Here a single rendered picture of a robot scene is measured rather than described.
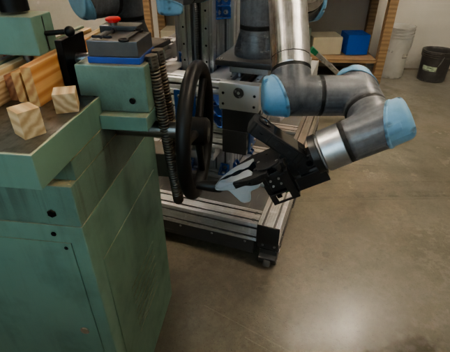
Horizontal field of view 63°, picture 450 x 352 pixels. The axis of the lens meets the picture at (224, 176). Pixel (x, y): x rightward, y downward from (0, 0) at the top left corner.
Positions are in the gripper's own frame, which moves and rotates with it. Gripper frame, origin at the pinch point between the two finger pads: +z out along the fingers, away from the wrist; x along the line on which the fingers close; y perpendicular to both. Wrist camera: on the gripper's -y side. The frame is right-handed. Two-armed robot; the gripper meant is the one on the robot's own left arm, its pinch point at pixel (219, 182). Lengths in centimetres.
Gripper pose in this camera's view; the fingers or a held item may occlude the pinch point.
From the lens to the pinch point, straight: 71.9
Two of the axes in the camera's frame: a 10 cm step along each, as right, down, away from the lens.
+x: 1.3, -5.4, 8.3
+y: 5.0, 7.6, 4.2
